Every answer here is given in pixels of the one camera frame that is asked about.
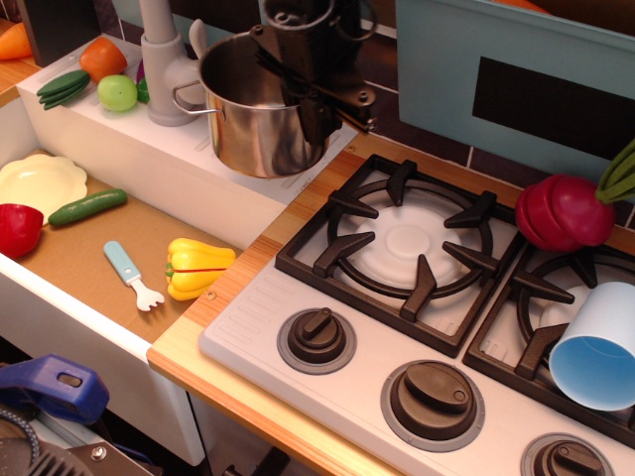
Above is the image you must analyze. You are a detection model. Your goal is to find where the stainless steel pot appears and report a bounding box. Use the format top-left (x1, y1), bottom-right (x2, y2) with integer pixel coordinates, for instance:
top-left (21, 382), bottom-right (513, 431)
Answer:
top-left (172, 33), bottom-right (329, 179)

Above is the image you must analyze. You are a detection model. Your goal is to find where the light blue plastic cup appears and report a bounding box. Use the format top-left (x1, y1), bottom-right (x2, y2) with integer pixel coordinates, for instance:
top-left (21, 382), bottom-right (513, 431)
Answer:
top-left (549, 282), bottom-right (634, 412)

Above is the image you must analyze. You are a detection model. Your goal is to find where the middle black stove knob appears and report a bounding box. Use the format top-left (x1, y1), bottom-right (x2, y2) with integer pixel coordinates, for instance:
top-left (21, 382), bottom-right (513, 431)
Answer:
top-left (380, 360), bottom-right (485, 453)

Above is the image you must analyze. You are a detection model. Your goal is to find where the green toy apple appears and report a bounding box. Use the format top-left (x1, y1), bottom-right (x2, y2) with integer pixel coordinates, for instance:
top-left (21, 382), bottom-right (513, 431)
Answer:
top-left (97, 74), bottom-right (138, 112)

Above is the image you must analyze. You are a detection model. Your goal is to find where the purple toy eggplant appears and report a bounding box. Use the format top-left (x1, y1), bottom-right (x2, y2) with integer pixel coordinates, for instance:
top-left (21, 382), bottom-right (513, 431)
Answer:
top-left (136, 60), bottom-right (150, 104)

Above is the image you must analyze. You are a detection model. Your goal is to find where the blue handled toy fork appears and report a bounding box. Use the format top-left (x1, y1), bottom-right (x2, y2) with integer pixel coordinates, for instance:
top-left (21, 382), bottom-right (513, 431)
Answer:
top-left (103, 240), bottom-right (165, 312)

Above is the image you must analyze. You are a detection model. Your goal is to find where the right black burner grate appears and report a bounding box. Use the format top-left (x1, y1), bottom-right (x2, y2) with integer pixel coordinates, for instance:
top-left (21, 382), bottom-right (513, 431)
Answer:
top-left (463, 245), bottom-right (634, 447)

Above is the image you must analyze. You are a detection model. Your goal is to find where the white toy sink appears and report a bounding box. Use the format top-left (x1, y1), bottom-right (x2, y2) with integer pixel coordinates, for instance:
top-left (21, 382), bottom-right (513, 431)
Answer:
top-left (0, 34), bottom-right (361, 467)

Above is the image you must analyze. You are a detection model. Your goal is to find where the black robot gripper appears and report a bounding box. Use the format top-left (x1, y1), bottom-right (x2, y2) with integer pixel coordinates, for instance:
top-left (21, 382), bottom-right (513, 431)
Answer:
top-left (250, 1), bottom-right (377, 146)

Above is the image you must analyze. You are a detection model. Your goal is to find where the orange toy vegetable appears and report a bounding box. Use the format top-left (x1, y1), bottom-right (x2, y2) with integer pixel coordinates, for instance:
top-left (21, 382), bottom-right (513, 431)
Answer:
top-left (79, 37), bottom-right (128, 83)

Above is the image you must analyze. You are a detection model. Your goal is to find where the grey toy stove top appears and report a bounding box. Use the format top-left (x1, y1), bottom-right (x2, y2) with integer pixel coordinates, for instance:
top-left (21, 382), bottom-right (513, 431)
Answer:
top-left (197, 207), bottom-right (635, 476)

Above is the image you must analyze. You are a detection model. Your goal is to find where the black burner grate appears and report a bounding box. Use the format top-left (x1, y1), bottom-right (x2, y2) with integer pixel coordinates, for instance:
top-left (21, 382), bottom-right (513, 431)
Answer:
top-left (275, 155), bottom-right (523, 357)
top-left (463, 245), bottom-right (634, 447)

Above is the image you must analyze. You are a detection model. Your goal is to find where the grey toy faucet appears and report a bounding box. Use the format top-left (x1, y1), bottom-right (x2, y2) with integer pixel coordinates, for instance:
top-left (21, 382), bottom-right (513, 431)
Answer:
top-left (139, 0), bottom-right (204, 127)

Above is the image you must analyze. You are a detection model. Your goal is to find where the grey metal bracket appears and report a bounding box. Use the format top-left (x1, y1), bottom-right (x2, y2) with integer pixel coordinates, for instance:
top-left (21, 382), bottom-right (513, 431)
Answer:
top-left (0, 406), bottom-right (155, 476)

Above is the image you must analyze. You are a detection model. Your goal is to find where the left black burner grate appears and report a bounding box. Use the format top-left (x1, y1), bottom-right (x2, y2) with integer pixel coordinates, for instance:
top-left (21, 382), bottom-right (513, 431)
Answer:
top-left (275, 155), bottom-right (523, 357)

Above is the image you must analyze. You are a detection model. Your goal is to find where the black stove knob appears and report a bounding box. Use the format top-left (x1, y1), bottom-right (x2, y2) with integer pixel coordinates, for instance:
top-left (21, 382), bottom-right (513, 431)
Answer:
top-left (380, 360), bottom-right (485, 453)
top-left (277, 307), bottom-right (357, 376)
top-left (520, 432), bottom-right (615, 476)

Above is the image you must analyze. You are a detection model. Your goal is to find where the red toy radish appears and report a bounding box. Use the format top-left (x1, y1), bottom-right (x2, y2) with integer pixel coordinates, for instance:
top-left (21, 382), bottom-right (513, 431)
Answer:
top-left (515, 143), bottom-right (634, 252)

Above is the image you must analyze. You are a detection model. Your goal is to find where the cream scalloped plate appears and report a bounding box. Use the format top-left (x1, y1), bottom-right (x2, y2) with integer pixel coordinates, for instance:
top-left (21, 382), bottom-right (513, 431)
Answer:
top-left (1, 154), bottom-right (87, 225)

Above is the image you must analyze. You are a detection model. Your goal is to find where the yellow toy bell pepper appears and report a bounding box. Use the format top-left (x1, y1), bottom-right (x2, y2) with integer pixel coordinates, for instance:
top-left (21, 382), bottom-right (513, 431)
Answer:
top-left (165, 238), bottom-right (237, 301)

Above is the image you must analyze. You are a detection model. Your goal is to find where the right black stove knob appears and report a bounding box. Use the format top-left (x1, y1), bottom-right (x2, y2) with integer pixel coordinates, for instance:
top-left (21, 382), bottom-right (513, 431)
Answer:
top-left (520, 432), bottom-right (615, 476)

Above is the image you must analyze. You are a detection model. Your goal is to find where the left black stove knob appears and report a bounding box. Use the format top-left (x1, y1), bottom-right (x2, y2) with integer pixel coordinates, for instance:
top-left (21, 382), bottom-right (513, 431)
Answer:
top-left (277, 307), bottom-right (357, 376)

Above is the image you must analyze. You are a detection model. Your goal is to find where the teal toy oven hood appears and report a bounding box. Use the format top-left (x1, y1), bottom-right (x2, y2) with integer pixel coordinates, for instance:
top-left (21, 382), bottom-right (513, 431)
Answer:
top-left (396, 1), bottom-right (634, 179)

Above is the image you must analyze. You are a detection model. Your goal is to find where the orange toy carrot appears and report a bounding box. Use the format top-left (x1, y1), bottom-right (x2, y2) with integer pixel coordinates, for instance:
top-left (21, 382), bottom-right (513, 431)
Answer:
top-left (0, 23), bottom-right (33, 60)

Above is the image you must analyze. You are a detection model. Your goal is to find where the green toy cucumber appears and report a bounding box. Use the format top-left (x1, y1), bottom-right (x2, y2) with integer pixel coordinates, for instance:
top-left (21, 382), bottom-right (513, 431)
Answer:
top-left (48, 188), bottom-right (128, 227)

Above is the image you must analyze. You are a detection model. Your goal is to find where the red toy pepper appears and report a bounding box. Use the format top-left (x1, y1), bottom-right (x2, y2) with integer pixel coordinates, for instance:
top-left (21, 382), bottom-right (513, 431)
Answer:
top-left (1, 203), bottom-right (44, 259)

